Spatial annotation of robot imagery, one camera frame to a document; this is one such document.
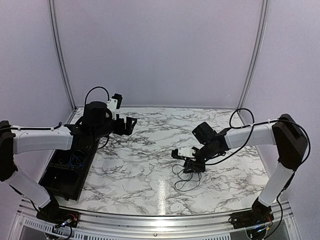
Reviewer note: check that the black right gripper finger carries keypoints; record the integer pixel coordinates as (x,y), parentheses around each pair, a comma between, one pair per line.
(198,169)
(190,163)

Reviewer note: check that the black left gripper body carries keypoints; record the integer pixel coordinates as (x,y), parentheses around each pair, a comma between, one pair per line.
(119,129)

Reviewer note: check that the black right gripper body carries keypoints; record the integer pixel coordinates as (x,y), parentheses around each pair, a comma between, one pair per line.
(207,152)

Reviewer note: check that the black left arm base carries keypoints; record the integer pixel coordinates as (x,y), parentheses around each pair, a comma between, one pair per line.
(52,213)

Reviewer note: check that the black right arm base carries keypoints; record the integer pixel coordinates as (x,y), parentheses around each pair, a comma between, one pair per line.
(257,215)

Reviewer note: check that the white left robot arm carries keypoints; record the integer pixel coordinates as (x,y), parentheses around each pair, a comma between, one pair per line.
(99,120)

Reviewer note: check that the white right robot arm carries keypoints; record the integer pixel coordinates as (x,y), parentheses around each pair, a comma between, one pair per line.
(241,163)

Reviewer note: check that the black divided storage bin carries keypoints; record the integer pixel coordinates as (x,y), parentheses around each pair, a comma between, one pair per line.
(67,170)

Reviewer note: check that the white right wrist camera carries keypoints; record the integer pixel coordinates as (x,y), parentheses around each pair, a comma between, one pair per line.
(183,153)

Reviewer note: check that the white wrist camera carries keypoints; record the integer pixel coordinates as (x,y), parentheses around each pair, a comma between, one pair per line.
(114,105)
(183,153)

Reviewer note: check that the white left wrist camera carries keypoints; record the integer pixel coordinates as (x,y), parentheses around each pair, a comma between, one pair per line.
(114,105)

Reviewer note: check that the grey left frame post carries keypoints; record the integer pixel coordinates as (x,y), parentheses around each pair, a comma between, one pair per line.
(59,53)

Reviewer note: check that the aluminium front table rail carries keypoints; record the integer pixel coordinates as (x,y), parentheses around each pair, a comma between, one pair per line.
(109,226)

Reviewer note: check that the grey corner frame post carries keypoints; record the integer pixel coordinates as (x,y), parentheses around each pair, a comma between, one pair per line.
(255,53)

